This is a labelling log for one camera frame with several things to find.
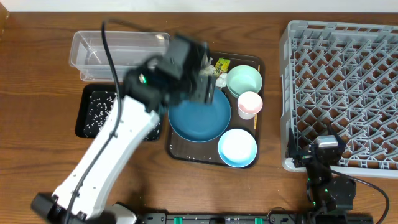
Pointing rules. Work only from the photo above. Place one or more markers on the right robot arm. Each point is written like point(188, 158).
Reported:
point(332, 196)

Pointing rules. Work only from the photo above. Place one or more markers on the black waste tray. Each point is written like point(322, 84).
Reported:
point(87, 91)

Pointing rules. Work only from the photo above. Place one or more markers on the dark blue plate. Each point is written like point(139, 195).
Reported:
point(198, 122)

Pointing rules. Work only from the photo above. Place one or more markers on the yellow green snack wrapper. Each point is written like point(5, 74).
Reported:
point(221, 66)

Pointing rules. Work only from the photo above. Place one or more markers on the mint green bowl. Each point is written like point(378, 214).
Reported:
point(243, 78)

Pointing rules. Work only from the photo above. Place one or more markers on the light blue bowl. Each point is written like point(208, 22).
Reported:
point(237, 148)

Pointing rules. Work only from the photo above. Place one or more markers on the dark brown serving tray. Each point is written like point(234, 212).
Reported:
point(207, 152)

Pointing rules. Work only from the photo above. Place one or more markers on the pink cup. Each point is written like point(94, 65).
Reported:
point(249, 104)

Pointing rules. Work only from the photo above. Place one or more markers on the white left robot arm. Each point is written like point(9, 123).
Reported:
point(143, 96)

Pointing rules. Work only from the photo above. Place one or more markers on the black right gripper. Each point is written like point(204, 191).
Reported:
point(305, 155)

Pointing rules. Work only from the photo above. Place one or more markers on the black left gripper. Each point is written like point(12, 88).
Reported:
point(204, 91)

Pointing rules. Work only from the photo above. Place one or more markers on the clear plastic bin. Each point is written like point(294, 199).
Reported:
point(128, 50)

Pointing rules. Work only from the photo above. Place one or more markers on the white tissue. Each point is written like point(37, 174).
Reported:
point(210, 71)

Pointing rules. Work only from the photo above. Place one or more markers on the pile of rice grains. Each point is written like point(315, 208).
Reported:
point(99, 108)

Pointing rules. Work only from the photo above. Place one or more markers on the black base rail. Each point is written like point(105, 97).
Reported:
point(273, 218)

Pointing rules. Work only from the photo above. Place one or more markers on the grey dishwasher rack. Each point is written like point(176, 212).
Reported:
point(341, 76)

